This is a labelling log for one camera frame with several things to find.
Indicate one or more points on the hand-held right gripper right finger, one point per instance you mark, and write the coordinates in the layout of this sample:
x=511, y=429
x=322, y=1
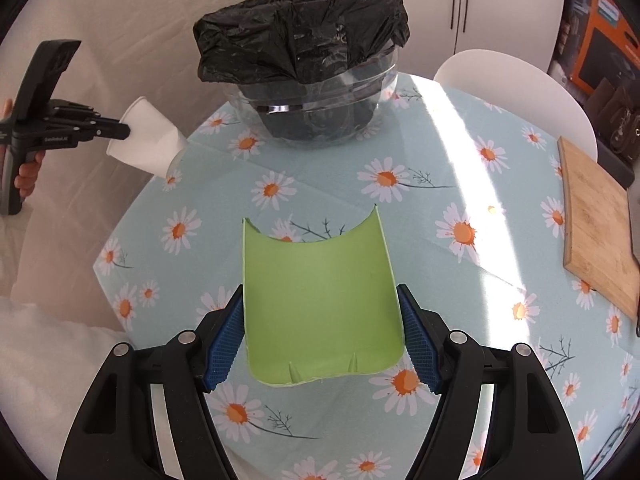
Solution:
x=417, y=345

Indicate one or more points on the clear plastic bin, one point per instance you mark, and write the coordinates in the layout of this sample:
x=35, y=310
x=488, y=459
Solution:
x=350, y=90

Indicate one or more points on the black trash bag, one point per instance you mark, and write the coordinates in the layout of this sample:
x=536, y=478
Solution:
x=300, y=30

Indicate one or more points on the white paper cup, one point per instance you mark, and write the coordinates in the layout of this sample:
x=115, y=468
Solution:
x=147, y=140

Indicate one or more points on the white chair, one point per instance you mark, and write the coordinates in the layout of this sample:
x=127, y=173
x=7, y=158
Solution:
x=530, y=90

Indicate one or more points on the brown bag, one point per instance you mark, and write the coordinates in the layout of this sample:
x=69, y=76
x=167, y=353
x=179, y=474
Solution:
x=617, y=110

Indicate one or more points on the green plastic sheet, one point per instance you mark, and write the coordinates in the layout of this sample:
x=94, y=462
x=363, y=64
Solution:
x=320, y=310

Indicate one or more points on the orange and black box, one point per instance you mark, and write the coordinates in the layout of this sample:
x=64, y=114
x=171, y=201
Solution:
x=600, y=20

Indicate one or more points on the wooden cutting board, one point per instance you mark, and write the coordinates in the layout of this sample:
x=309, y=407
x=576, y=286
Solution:
x=595, y=230

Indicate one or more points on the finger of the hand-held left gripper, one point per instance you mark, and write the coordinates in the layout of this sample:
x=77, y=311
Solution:
x=107, y=133
x=85, y=114

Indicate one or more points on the person's left hand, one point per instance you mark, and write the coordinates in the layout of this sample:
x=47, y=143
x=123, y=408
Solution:
x=29, y=172

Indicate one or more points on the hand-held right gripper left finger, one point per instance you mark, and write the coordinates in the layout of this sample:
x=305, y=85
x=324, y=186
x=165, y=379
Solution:
x=225, y=345

